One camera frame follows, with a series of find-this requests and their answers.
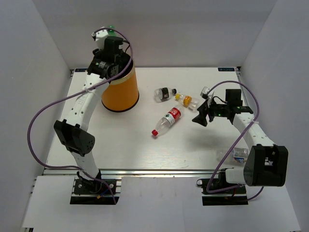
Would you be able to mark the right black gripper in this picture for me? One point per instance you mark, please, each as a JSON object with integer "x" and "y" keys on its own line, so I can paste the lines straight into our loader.
{"x": 201, "y": 118}

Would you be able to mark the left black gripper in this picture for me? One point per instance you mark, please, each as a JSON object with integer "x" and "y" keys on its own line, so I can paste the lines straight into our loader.
{"x": 97, "y": 53}

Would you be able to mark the green plastic bottle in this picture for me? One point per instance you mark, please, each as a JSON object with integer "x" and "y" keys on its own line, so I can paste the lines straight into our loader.
{"x": 111, "y": 27}

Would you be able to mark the large red-label clear bottle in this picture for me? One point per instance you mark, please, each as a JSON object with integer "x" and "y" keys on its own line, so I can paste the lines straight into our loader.
{"x": 167, "y": 121}

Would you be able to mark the black-label small clear bottle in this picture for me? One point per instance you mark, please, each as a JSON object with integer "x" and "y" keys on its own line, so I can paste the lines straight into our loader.
{"x": 163, "y": 94}

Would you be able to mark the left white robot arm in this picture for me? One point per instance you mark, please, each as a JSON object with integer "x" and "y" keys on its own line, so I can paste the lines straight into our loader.
{"x": 72, "y": 130}

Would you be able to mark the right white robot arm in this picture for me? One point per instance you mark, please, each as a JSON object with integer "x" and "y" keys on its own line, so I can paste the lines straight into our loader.
{"x": 266, "y": 164}

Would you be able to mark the orange cylindrical bin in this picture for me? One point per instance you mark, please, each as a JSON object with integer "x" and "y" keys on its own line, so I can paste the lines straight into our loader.
{"x": 122, "y": 94}

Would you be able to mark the yellow-cap orange-label bottle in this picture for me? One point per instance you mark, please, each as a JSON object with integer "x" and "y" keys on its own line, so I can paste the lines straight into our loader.
{"x": 187, "y": 101}

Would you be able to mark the left blue corner sticker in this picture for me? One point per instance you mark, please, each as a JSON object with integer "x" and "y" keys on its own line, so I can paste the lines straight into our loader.
{"x": 80, "y": 70}

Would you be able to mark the blue corner sticker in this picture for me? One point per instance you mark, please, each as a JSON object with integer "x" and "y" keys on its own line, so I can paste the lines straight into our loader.
{"x": 226, "y": 69}
{"x": 80, "y": 70}

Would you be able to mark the blue-label clear bottle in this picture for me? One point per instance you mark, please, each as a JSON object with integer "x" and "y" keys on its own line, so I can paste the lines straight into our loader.
{"x": 237, "y": 155}

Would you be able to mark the right blue corner sticker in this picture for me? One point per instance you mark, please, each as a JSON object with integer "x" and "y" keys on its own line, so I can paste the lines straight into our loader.
{"x": 226, "y": 69}

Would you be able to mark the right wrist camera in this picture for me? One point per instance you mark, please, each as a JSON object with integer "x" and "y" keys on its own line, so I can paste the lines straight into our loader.
{"x": 207, "y": 93}

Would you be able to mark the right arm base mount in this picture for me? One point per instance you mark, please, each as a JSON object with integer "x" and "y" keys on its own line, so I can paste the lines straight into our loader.
{"x": 235, "y": 196}

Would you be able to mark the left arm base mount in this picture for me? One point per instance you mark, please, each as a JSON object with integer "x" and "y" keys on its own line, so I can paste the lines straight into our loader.
{"x": 99, "y": 194}

